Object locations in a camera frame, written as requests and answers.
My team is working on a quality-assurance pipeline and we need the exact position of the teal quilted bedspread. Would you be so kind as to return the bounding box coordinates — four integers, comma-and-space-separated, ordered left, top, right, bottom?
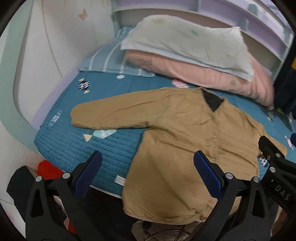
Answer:
34, 72, 295, 196

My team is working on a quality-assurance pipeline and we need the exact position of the navy and yellow puffer jacket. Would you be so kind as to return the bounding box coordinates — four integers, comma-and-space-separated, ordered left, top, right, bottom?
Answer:
274, 58, 296, 120

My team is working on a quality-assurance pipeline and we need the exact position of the pink folded duvet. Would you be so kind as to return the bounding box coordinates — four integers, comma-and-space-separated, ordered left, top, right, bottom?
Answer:
125, 50, 274, 110

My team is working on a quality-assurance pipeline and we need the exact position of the striped teal blanket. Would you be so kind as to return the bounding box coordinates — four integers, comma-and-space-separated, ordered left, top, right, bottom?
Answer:
78, 26, 155, 78

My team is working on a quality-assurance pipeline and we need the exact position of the white pillow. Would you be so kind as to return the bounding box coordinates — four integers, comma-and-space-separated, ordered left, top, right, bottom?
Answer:
121, 15, 254, 82

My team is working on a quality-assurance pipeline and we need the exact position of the lavender headboard shelf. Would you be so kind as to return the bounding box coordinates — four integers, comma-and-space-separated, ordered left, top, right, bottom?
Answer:
111, 0, 294, 81

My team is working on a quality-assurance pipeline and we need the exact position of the mint green bed frame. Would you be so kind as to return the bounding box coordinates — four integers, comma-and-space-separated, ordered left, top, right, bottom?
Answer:
0, 0, 40, 153

